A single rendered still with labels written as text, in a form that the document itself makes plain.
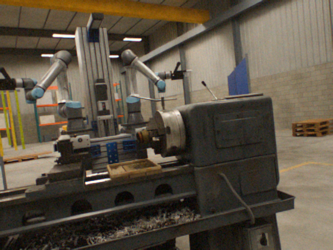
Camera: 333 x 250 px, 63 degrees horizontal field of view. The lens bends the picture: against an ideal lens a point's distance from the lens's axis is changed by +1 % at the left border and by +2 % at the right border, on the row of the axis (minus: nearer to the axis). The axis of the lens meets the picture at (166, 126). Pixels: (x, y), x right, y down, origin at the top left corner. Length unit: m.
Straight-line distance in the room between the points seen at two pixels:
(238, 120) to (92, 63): 1.37
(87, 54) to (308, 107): 10.97
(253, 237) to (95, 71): 1.77
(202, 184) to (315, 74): 11.00
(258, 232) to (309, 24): 11.39
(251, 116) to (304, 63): 10.99
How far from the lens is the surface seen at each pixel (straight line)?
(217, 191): 1.73
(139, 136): 1.69
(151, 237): 1.57
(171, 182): 1.66
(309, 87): 12.53
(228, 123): 1.71
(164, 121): 1.63
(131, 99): 2.31
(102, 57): 2.50
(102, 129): 2.35
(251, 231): 1.86
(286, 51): 13.22
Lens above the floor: 1.22
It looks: 3 degrees down
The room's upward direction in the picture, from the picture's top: 7 degrees counter-clockwise
